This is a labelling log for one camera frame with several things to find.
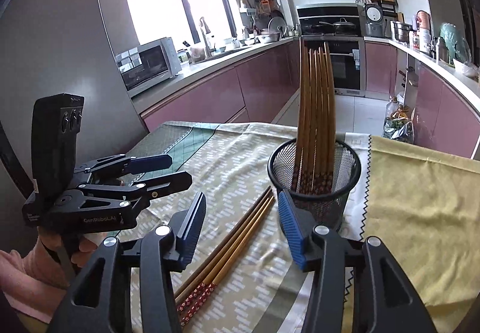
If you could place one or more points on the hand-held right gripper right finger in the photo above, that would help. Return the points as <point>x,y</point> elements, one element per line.
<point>294,231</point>

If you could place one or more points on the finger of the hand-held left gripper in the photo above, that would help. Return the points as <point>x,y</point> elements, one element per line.
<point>150,163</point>
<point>168,180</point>

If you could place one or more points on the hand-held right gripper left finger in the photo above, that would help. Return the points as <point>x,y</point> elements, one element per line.
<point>193,228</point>

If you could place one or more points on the dark brown wooden chopstick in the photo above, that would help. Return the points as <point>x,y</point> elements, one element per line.
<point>221,243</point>

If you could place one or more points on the light brown wooden chopstick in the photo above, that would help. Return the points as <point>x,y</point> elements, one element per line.
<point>243,243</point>
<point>228,243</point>
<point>236,243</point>

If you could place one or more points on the black mesh utensil holder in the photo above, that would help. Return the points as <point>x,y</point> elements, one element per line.
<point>337,171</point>

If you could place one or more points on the bunch of wooden chopsticks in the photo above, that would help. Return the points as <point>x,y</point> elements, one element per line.
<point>313,111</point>

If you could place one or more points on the person's left hand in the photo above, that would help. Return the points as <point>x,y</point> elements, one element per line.
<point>87,242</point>

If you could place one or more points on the patterned patchwork tablecloth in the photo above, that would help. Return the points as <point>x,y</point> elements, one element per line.
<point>232,168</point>

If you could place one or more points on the white microwave oven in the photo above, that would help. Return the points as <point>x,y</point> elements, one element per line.
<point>146,62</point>

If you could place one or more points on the grey refrigerator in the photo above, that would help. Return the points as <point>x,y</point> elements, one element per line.
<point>56,36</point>

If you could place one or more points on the pink base cabinets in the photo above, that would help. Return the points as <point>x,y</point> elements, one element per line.
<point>225,92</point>
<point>378,68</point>
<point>446,115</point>

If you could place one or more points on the yellow checked tablecloth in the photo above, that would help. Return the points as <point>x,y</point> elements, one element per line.
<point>412,205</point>

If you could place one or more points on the kitchen sink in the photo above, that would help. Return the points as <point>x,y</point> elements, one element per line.
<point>217,54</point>

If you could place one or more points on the steel faucet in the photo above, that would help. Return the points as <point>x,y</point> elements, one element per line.
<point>204,34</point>

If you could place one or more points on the bag of vegetables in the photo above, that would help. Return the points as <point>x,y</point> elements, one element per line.
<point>403,132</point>

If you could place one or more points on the plastic oil bottle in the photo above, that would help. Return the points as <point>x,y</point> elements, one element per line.
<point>390,119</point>

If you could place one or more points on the built-in oven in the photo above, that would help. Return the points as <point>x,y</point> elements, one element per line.
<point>345,66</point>

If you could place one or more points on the steel basin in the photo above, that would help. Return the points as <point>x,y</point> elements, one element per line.
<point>269,37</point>

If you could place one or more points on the steel pot lid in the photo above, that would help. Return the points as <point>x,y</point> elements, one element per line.
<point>277,25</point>

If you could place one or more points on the black pan with lid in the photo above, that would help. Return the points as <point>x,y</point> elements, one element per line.
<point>339,26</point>

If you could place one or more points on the black range hood stove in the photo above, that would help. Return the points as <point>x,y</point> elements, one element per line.
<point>326,12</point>

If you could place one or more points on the grey rice cooker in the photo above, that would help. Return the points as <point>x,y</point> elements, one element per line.
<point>375,19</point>

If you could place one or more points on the steel pot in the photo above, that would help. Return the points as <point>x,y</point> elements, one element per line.
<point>401,31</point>

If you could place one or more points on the steel thermos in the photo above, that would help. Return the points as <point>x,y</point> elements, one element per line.
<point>441,49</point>

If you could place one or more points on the white bowl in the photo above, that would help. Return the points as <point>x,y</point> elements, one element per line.
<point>465,67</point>

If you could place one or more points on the pink kettle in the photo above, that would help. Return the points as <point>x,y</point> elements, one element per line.
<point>423,19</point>

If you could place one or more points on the green covered appliance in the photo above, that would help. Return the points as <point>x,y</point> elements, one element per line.
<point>455,40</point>

